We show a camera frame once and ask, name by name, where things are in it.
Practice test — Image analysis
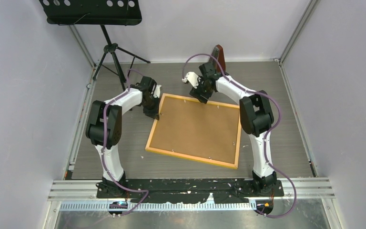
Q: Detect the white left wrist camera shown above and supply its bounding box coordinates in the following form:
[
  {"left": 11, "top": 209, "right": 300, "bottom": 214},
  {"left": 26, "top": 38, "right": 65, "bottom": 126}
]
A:
[{"left": 153, "top": 84, "right": 162, "bottom": 98}]

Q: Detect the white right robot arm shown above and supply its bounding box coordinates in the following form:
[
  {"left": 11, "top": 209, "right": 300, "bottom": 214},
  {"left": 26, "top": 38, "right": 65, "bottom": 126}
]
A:
[{"left": 182, "top": 62, "right": 277, "bottom": 196}]

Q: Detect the brown backing board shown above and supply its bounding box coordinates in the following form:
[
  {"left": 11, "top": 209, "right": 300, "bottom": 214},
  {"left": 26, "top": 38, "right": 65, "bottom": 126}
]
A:
[{"left": 150, "top": 96, "right": 241, "bottom": 165}]

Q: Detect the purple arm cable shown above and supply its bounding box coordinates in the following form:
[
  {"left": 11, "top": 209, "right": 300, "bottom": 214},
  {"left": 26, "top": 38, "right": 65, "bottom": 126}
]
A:
[
  {"left": 182, "top": 53, "right": 297, "bottom": 219},
  {"left": 102, "top": 69, "right": 149, "bottom": 217}
]

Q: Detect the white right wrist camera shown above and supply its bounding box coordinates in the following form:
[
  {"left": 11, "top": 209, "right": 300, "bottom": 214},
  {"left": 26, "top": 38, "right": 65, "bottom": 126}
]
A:
[{"left": 182, "top": 72, "right": 200, "bottom": 89}]

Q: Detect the brown metronome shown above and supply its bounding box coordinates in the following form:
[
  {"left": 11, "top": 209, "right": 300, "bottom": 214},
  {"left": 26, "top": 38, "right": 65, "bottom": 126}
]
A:
[{"left": 209, "top": 44, "right": 226, "bottom": 73}]

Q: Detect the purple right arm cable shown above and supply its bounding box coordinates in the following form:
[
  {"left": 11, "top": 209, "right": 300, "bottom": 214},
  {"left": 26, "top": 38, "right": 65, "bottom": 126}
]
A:
[{"left": 182, "top": 53, "right": 297, "bottom": 219}]

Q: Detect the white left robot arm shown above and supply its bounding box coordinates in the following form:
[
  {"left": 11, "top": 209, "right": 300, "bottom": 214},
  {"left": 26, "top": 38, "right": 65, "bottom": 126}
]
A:
[{"left": 85, "top": 76, "right": 161, "bottom": 198}]

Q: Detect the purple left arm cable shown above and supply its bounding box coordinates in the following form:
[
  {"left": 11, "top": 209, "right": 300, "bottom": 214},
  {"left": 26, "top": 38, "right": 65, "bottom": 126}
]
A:
[{"left": 102, "top": 69, "right": 149, "bottom": 217}]

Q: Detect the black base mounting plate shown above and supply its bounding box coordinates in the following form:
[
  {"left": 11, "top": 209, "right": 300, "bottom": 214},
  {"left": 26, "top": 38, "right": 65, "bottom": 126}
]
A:
[{"left": 96, "top": 178, "right": 284, "bottom": 204}]

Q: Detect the black music stand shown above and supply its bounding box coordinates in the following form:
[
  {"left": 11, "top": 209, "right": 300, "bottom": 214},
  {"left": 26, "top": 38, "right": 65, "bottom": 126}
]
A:
[{"left": 40, "top": 0, "right": 150, "bottom": 90}]

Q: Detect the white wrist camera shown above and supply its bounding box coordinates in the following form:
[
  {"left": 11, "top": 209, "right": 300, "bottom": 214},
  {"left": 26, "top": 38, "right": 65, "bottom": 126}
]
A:
[
  {"left": 153, "top": 84, "right": 162, "bottom": 98},
  {"left": 182, "top": 72, "right": 200, "bottom": 89}
]

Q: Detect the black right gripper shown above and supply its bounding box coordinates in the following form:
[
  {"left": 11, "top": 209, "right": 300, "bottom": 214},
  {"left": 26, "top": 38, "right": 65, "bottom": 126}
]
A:
[{"left": 189, "top": 75, "right": 214, "bottom": 104}]

